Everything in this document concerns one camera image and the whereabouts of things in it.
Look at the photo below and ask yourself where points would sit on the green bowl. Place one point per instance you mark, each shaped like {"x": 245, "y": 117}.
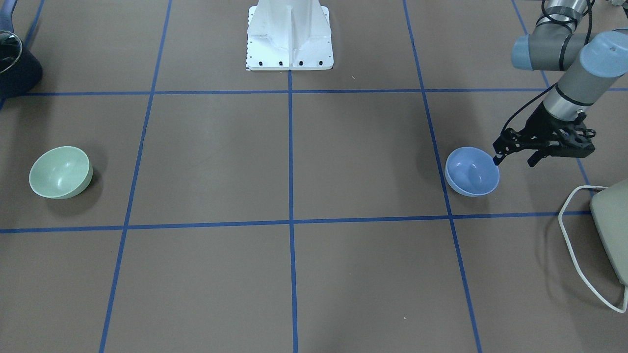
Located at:
{"x": 61, "y": 173}

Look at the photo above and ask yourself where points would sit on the cream toaster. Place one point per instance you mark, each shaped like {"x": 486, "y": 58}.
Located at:
{"x": 609, "y": 208}

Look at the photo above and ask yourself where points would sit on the dark blue saucepan with lid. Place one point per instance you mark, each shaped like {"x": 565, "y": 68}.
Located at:
{"x": 20, "y": 70}

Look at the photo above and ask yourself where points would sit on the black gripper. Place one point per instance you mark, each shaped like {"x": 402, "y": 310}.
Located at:
{"x": 537, "y": 122}

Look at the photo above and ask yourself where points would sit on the white pedestal column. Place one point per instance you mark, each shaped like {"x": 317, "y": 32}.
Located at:
{"x": 289, "y": 35}

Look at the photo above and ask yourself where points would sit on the blue bowl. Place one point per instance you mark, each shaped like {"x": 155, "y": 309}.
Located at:
{"x": 471, "y": 172}

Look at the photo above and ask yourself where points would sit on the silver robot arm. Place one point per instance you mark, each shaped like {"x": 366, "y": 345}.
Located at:
{"x": 590, "y": 64}

